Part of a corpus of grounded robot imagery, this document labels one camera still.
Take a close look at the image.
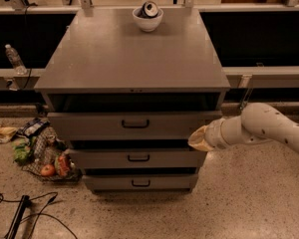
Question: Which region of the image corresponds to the grey top drawer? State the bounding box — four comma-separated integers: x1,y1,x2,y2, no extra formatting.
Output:
48,111,222,140

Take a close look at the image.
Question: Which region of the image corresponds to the grey drawer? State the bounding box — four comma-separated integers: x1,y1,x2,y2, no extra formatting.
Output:
48,111,222,140
69,149,206,169
82,174,198,191

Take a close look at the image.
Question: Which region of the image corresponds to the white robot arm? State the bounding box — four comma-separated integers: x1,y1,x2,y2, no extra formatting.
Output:
188,103,299,154

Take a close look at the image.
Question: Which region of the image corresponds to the grey drawer cabinet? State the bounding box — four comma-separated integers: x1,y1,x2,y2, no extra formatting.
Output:
34,7,231,194

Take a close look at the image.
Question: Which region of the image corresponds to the grey bottom drawer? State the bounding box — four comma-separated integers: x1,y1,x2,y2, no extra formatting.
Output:
82,174,198,191

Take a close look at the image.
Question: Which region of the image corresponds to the grey middle drawer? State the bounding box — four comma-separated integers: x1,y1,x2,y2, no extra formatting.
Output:
69,149,206,169

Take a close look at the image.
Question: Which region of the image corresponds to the white ceramic bowl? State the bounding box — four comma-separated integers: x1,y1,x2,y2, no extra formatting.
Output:
133,7,163,32

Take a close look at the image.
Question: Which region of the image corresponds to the red orange snack bag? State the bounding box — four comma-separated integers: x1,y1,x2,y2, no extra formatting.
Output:
55,154,71,177

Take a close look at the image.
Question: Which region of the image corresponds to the crushed soda can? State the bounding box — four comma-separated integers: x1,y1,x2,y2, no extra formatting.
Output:
138,1,158,18

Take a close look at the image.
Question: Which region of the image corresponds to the red apple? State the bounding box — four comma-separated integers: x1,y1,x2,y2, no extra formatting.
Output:
41,164,56,177

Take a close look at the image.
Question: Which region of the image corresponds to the blue snack bag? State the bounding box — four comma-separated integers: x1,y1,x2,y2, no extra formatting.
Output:
17,118,49,137

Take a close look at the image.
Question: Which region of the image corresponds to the green snack bag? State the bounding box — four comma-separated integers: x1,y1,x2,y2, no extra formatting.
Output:
12,137,36,166

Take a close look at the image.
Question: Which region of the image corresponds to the black bar tool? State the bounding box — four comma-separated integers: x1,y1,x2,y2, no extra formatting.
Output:
4,195,31,239

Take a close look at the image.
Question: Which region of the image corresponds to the yellow snack bag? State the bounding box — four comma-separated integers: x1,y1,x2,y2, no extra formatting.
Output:
0,125,17,143

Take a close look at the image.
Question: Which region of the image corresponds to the clear plastic water bottle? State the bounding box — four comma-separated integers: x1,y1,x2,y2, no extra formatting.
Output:
5,44,27,75

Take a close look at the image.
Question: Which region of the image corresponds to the metal rail bracket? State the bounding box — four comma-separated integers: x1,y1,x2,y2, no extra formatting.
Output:
238,75,253,111

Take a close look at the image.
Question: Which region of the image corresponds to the wire mesh basket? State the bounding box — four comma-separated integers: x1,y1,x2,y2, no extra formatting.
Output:
22,126,82,183

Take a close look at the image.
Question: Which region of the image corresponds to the black floor cable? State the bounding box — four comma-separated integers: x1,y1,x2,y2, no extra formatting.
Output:
0,188,78,239

